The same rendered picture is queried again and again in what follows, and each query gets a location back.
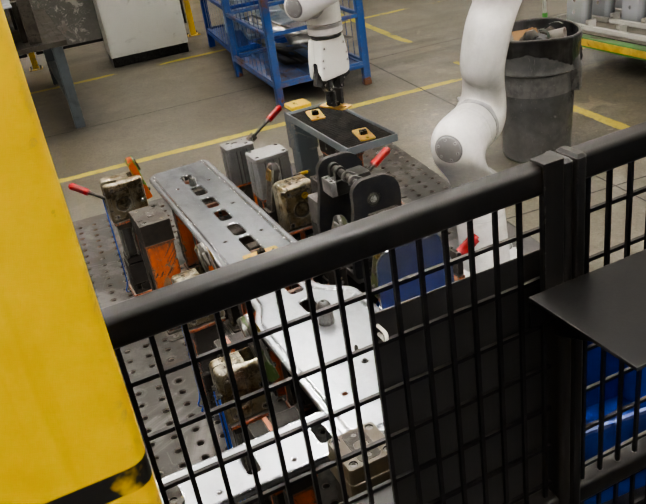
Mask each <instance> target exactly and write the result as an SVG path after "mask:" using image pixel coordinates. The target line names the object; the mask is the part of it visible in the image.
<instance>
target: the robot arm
mask: <svg viewBox="0 0 646 504"><path fill-rule="evenodd" d="M521 3H522V0H473V2H472V4H471V7H470V9H469V12H468V15H467V18H466V22H465V26H464V32H463V38H462V44H461V52H460V73H461V77H462V93H461V97H460V100H459V102H458V104H457V106H456V107H455V108H454V109H453V110H452V111H451V112H450V113H448V114H447V115H446V116H445V117H444V118H443V119H442V120H441V121H440V122H439V123H438V124H437V126H436V127H435V129H434V131H433V134H432V137H431V153H432V157H433V160H434V162H435V164H436V166H437V167H438V168H439V169H440V171H441V172H442V173H443V174H444V175H445V176H446V178H447V179H448V181H449V183H450V185H451V188H453V187H456V186H459V185H462V184H465V183H468V182H471V181H474V180H476V179H479V178H482V177H485V176H488V175H491V174H494V173H497V172H496V171H495V170H493V169H492V168H490V167H488V165H487V163H486V157H485V155H486V149H487V148H488V147H489V146H490V145H491V144H492V143H493V142H494V141H495V140H496V139H497V138H498V136H499V135H500V134H501V132H502V130H503V127H504V124H505V120H506V108H507V105H506V89H505V63H506V57H507V52H508V47H509V43H510V37H511V33H512V29H513V25H514V22H515V19H516V16H517V13H518V10H519V8H520V5H521ZM284 9H285V12H286V14H287V15H288V17H289V18H290V19H292V20H294V21H298V22H303V21H306V24H307V30H308V35H309V36H310V38H311V39H310V40H309V42H308V61H309V71H310V77H311V79H312V80H314V84H313V85H314V86H315V87H321V88H322V90H323V91H325V95H326V102H327V105H328V106H333V107H336V106H337V101H340V103H341V104H343V103H344V96H343V89H342V87H343V86H344V80H345V77H346V76H347V75H348V74H349V73H350V70H349V58H348V52H347V47H346V43H345V39H344V36H343V33H342V32H341V31H342V30H343V27H342V20H341V12H340V4H339V0H285V2H284ZM332 81H333V83H332ZM326 82H328V84H327V83H326ZM333 86H334V87H333ZM456 227H457V234H458V241H459V246H460V245H461V244H462V242H463V241H464V240H465V239H466V238H467V237H468V236H467V222H465V223H463V224H460V225H457V226H456ZM473 229H474V234H476V235H477V236H478V237H479V239H478V240H479V243H478V244H477V245H476V246H475V250H477V249H480V248H482V247H485V246H488V245H490V244H493V239H492V216H491V213H490V214H487V215H485V216H482V217H479V218H476V219H474V220H473ZM498 230H499V241H501V240H504V239H506V238H508V233H507V223H506V214H505V208H504V209H501V210H498ZM499 255H500V264H501V263H504V262H506V261H509V260H512V259H514V258H517V249H516V248H513V245H512V243H510V244H508V245H505V246H502V247H500V248H499ZM475 265H476V273H478V272H481V271H483V270H486V269H488V268H491V267H494V262H493V250H492V251H489V252H487V253H484V254H481V255H479V256H476V257H475Z"/></svg>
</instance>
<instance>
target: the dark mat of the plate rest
mask: <svg viewBox="0 0 646 504"><path fill-rule="evenodd" d="M314 109H319V110H320V111H321V112H322V113H323V114H324V116H325V118H324V119H320V120H315V121H311V119H310V118H309V117H308V115H307V114H306V111H309V110H314ZM291 116H293V117H295V118H296V119H298V120H300V121H301V122H303V123H305V124H307V125H308V126H310V127H312V128H314V129H315V130H317V131H319V132H320V133H322V134H324V135H326V136H327V137H329V138H331V139H332V140H334V141H336V142H338V143H339V144H341V145H343V146H344V147H346V148H350V147H353V146H357V145H360V144H363V143H366V142H370V141H373V140H376V139H379V138H383V137H386V136H389V135H392V134H391V133H389V132H387V131H385V130H383V129H381V128H379V127H377V126H375V125H373V124H371V123H369V122H367V121H365V120H363V119H361V118H359V117H357V116H355V115H353V114H351V113H349V112H347V111H345V110H336V109H329V108H323V107H320V106H319V107H315V108H312V109H308V110H305V111H301V112H298V113H294V114H291ZM364 127H366V128H367V129H368V130H369V131H370V132H371V133H372V134H373V135H374V136H375V137H376V138H375V139H371V140H367V141H360V140H359V139H358V138H357V137H356V136H355V135H354V134H353V133H352V130H355V129H360V128H364Z"/></svg>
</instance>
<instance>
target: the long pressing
mask: <svg viewBox="0 0 646 504"><path fill-rule="evenodd" d="M186 176H193V177H195V179H196V183H197V185H196V186H190V184H185V183H184V181H183V180H182V179H181V178H183V177H186ZM149 182H150V184H151V185H152V186H153V187H154V188H155V190H156V191H157V192H158V193H159V194H160V196H161V197H162V198H163V199H164V201H165V202H166V203H167V204H168V205H169V207H170V208H171V209H172V210H173V211H174V213H175V214H176V215H177V216H178V218H179V219H180V220H181V221H182V222H183V224H184V225H185V226H186V227H187V228H188V230H189V231H190V232H191V233H192V234H193V236H194V237H195V238H196V239H197V241H198V242H199V243H201V242H203V244H204V245H205V246H207V248H208V249H209V250H210V251H211V253H212V254H213V256H214V258H215V260H214V261H215V262H216V264H217V265H218V266H219V267H223V266H226V265H229V264H232V263H235V262H238V261H241V260H244V259H243V258H242V257H243V256H244V255H247V254H250V253H251V252H250V251H249V250H248V249H247V248H246V247H245V246H244V245H243V244H242V243H241V242H240V241H239V239H241V238H243V237H246V236H250V237H251V238H252V239H253V240H254V241H255V242H256V243H257V244H258V245H259V246H260V247H261V248H264V249H265V248H268V247H271V246H274V245H275V246H277V247H278V248H279V247H281V246H284V245H287V244H290V243H293V242H296V241H297V240H296V239H295V238H294V237H293V236H292V235H291V234H289V233H288V232H287V231H286V230H285V229H284V228H283V227H282V226H281V225H279V224H278V223H277V222H276V221H275V220H274V219H273V218H272V217H270V216H269V215H268V214H267V213H266V212H265V211H264V210H263V209H262V208H260V207H259V206H258V205H257V204H256V203H255V202H254V201H253V200H252V199H250V198H249V197H248V196H247V195H246V194H245V193H244V192H243V191H242V190H240V189H239V188H238V187H237V186H236V185H235V184H234V183H233V182H231V181H230V180H229V179H228V178H227V177H226V176H225V175H224V174H223V173H221V172H220V171H219V170H218V169H217V168H216V167H215V166H214V165H213V164H211V163H210V162H209V161H208V160H204V159H202V160H199V161H197V162H194V163H191V164H187V165H184V166H181V167H177V168H174V169H170V170H167V171H164V172H160V173H157V174H155V175H153V176H152V177H151V178H150V179H149ZM195 187H202V188H203V189H204V190H205V191H206V192H207V193H206V194H203V195H200V196H197V195H196V194H195V193H194V192H193V191H192V190H191V189H192V188H195ZM177 189H178V190H177ZM208 198H213V199H214V200H215V201H216V202H217V203H218V204H219V205H218V206H215V207H212V208H208V207H207V206H206V205H205V204H204V203H203V202H202V201H203V200H205V199H208ZM233 202H234V203H233ZM232 203H233V204H232ZM222 210H224V211H226V212H227V213H228V214H229V215H230V216H231V217H232V218H231V219H229V220H226V221H220V219H219V218H218V217H217V216H216V215H215V214H214V213H216V212H219V211H222ZM233 224H239V225H240V226H241V227H242V228H243V229H244V231H245V232H246V233H244V234H241V235H234V234H233V233H232V232H231V231H230V230H229V229H228V228H227V227H228V226H230V225H233ZM260 230H262V231H260ZM224 242H226V243H224ZM297 284H298V285H299V286H300V287H301V288H302V289H303V291H301V292H298V293H295V294H290V293H289V292H288V291H287V290H286V289H285V288H283V289H281V292H282V298H283V303H284V308H285V313H286V318H287V321H289V320H292V319H295V318H297V317H300V316H303V315H305V314H308V313H310V312H307V311H306V310H305V309H304V308H303V307H302V306H301V305H300V303H301V302H303V301H306V300H308V298H307V292H306V287H305V281H303V282H300V283H297ZM311 284H312V290H313V296H314V301H315V302H316V303H318V302H319V301H320V300H322V299H326V300H328V301H329V302H330V303H331V305H332V304H334V303H337V302H338V298H337V291H336V285H323V284H317V283H315V282H313V281H312V280H311ZM342 289H343V296H344V300H345V299H348V298H350V297H353V296H356V295H358V294H361V293H362V292H361V291H360V290H359V289H357V288H355V287H352V286H342ZM250 301H251V305H252V307H253V308H254V310H255V312H256V314H255V323H256V324H257V325H258V326H259V328H260V330H261V331H263V330H266V329H268V328H271V327H274V326H276V325H279V324H281V320H280V315H279V310H278V305H277V300H276V294H275V292H272V293H270V294H267V295H264V296H261V297H259V298H256V299H253V300H250ZM345 309H346V316H347V322H348V329H349V336H350V342H351V349H352V352H353V351H354V346H355V345H358V348H359V349H360V348H363V347H365V346H368V345H370V344H372V336H371V329H370V321H369V314H368V306H367V299H363V300H361V301H358V302H356V303H353V304H350V305H348V306H345ZM333 313H334V320H335V322H334V323H333V324H332V325H330V326H320V325H319V324H318V325H319V331H320V337H321V343H322V349H323V354H324V360H325V363H326V362H328V361H331V360H333V359H335V358H338V357H340V356H343V355H345V354H346V350H345V343H344V337H343V330H342V324H341V317H340V311H339V309H337V310H335V311H333ZM288 329H289V334H290V339H291V344H292V349H293V355H294V360H295V365H296V370H297V374H298V373H301V372H303V371H306V370H308V369H311V368H313V367H316V366H318V365H319V361H318V355H317V349H316V344H315V338H314V332H313V326H312V321H311V320H308V321H306V322H303V323H301V324H298V325H295V326H293V327H290V328H288ZM262 339H263V340H264V342H265V343H266V344H267V345H268V347H269V348H270V349H271V350H272V352H273V353H274V354H275V356H276V357H277V358H278V359H279V361H280V362H281V363H282V364H283V366H284V367H285V368H286V369H287V371H288V372H289V373H290V375H291V370H290V365H289V360H288V355H287V350H286V345H285V340H284V335H283V330H282V331H280V332H277V333H274V334H272V335H269V336H266V337H264V338H262ZM363 358H367V360H368V362H367V363H362V361H363ZM353 362H354V369H355V376H356V382H357V389H358V396H359V400H361V399H363V398H366V397H368V396H370V395H373V394H375V393H377V392H379V388H378V381H377V373H376V366H375V358H374V351H373V350H372V351H370V352H367V353H365V354H363V355H360V356H358V357H355V358H353ZM326 372H327V378H328V384H329V390H330V395H331V401H332V407H333V411H335V410H338V409H340V408H342V407H345V406H347V405H349V404H352V403H354V401H353V395H352V388H351V382H350V375H349V369H348V363H347V361H345V362H343V363H340V364H338V365H336V366H333V367H331V368H328V369H326ZM299 386H300V387H301V388H302V390H303V391H304V392H305V394H306V395H307V396H308V397H309V399H310V400H311V401H312V402H313V404H314V405H315V406H316V408H317V409H318V410H319V411H320V412H323V413H324V414H325V415H326V414H328V412H327V406H326V401H325V395H324V389H323V383H322V378H321V372H318V373H316V374H313V375H311V376H308V377H306V378H304V379H301V380H299ZM344 392H347V393H348V394H347V395H342V393H344ZM360 409H361V416H362V422H363V424H365V423H368V422H373V423H374V424H375V425H376V426H377V427H378V429H379V430H380V431H381V432H382V433H383V434H384V435H385V433H384V426H383V418H382V411H381V403H380V398H379V399H377V400H374V401H372V402H370V403H368V404H365V405H363V406H361V407H360ZM334 419H335V425H336V428H337V430H338V431H339V432H340V433H341V434H343V433H345V432H347V431H349V430H352V429H354V428H356V427H357V421H356V414H355V409H354V410H351V411H349V412H347V413H344V414H342V415H340V416H337V417H335V418H334Z"/></svg>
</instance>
